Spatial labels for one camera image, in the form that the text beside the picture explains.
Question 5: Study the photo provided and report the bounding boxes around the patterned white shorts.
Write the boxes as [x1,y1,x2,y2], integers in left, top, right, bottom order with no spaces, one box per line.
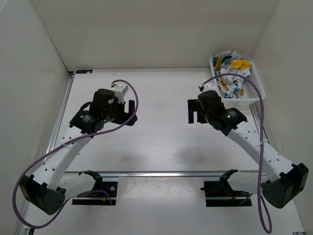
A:
[212,48,252,99]

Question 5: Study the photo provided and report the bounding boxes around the black corner label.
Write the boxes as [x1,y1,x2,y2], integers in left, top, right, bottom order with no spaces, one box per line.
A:
[75,70,93,74]

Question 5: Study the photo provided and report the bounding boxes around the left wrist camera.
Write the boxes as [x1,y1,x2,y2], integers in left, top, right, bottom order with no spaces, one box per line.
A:
[111,82,129,104]

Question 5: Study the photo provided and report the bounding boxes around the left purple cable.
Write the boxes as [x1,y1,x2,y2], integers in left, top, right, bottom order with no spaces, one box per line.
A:
[12,78,139,230]

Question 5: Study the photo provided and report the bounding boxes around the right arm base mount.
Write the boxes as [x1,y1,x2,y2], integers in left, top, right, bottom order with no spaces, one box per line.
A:
[201,169,252,207]

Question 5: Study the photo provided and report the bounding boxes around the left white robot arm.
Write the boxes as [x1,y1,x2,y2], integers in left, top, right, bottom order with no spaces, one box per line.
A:
[19,83,137,215]

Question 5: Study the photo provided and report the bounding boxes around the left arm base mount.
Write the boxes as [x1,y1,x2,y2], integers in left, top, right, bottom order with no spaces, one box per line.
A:
[72,170,118,206]

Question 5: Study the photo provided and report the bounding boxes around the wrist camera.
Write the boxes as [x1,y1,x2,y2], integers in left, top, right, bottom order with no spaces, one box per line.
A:
[111,82,129,104]
[199,83,217,93]

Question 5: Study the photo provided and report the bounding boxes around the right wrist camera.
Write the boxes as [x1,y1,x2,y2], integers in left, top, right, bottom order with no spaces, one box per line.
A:
[199,83,217,93]

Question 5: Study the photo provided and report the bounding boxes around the white plastic basket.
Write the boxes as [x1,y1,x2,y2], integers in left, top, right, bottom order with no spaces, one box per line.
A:
[209,55,267,108]

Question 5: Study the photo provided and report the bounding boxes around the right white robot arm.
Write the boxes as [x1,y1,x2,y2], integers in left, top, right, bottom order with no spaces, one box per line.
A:
[187,91,309,209]

